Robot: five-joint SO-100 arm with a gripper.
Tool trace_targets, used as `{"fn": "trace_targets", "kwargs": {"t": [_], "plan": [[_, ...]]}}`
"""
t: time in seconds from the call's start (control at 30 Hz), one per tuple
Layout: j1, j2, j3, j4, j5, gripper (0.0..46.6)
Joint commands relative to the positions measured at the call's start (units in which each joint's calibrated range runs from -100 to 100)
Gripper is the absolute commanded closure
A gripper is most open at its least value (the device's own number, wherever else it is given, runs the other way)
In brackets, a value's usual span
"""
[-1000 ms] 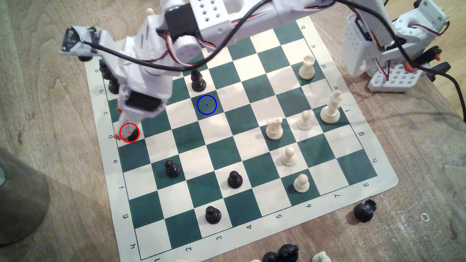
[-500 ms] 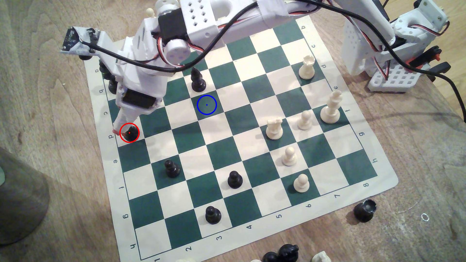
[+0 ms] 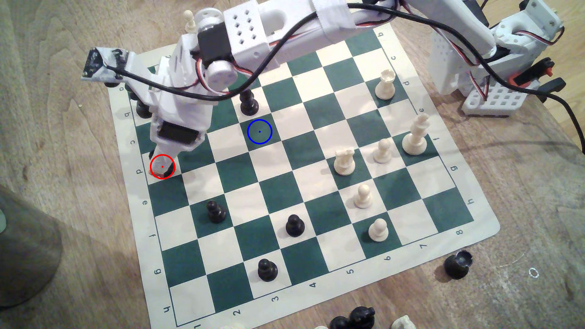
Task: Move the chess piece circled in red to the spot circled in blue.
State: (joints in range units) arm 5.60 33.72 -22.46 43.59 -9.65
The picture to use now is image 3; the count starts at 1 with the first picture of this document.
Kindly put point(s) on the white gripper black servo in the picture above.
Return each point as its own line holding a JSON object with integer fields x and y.
{"x": 177, "y": 134}

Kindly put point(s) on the green and white chess mat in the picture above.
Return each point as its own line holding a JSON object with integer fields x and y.
{"x": 301, "y": 182}

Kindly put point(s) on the black king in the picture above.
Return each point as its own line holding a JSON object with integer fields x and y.
{"x": 144, "y": 110}

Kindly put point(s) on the black pawn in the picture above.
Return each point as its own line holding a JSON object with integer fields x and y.
{"x": 339, "y": 324}
{"x": 295, "y": 226}
{"x": 267, "y": 270}
{"x": 216, "y": 212}

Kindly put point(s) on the black bishop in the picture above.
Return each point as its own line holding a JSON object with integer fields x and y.
{"x": 249, "y": 105}

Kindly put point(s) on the white pawn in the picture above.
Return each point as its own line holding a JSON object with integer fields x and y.
{"x": 188, "y": 20}
{"x": 364, "y": 197}
{"x": 378, "y": 231}
{"x": 383, "y": 152}

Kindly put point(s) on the grey blurred cylinder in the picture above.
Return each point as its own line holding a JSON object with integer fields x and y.
{"x": 23, "y": 256}

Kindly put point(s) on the white rook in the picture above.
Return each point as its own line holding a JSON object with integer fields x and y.
{"x": 385, "y": 86}
{"x": 344, "y": 163}

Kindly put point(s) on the white king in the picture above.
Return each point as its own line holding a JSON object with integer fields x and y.
{"x": 415, "y": 137}

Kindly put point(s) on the black knight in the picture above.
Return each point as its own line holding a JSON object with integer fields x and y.
{"x": 362, "y": 317}

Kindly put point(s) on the black and orange clamp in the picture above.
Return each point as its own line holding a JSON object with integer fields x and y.
{"x": 546, "y": 68}

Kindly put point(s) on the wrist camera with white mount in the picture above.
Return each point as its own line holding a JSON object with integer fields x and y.
{"x": 97, "y": 61}

